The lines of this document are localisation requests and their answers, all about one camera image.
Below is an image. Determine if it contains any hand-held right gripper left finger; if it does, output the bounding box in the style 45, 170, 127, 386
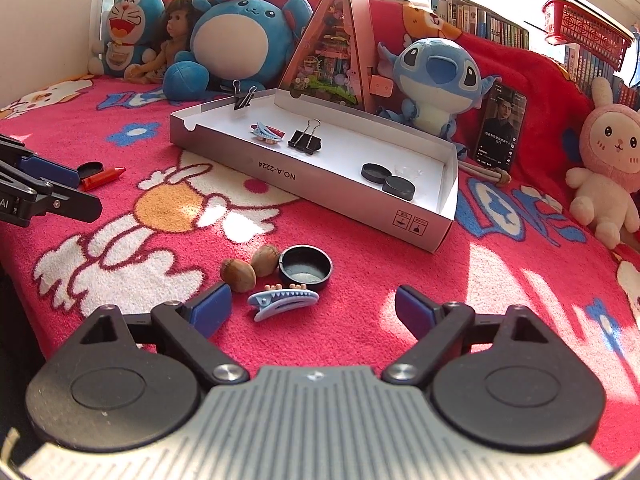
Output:
70, 281, 251, 387

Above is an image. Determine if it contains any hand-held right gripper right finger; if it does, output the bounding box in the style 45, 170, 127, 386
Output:
382, 284, 571, 387

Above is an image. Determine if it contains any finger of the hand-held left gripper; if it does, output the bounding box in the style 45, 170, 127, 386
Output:
10, 172, 103, 224
0, 134, 82, 190

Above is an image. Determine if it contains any brown nut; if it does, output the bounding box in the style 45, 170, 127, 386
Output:
220, 258, 257, 293
250, 244, 282, 277

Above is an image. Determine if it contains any light blue hair clip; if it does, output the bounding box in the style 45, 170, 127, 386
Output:
247, 284, 321, 322
250, 121, 286, 145

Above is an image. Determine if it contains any white cardboard box lid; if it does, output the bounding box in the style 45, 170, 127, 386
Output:
169, 87, 458, 253

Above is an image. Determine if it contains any large black binder clip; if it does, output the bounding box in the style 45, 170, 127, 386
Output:
287, 118, 323, 156

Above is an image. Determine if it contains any pink cartoon printed blanket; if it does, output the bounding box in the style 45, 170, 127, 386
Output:
0, 72, 640, 466

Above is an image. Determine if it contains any beige phone stand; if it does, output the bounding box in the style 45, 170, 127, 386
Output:
457, 157, 511, 185

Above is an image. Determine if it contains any blue robot cat plush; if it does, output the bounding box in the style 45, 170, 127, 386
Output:
87, 0, 166, 80

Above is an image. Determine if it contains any brown-haired doll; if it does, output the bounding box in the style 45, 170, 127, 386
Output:
125, 0, 201, 83

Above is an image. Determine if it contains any small black binder clip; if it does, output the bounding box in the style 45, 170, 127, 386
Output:
231, 79, 258, 111

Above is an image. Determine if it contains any black smartphone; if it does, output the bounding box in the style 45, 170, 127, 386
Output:
472, 82, 528, 172

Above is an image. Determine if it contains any round blue mouse plush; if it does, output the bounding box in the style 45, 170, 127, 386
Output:
162, 0, 315, 102

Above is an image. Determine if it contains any blue alien plush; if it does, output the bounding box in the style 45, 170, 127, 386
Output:
376, 37, 501, 141

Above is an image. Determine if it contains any pink bunny plush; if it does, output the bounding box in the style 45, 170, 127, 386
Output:
565, 76, 640, 250

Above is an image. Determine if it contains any pink triangular house model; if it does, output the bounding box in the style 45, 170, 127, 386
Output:
277, 0, 396, 113

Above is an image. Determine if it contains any row of books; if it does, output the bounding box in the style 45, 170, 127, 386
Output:
430, 0, 640, 111

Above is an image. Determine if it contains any red plastic basket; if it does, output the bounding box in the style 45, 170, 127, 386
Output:
541, 0, 633, 72

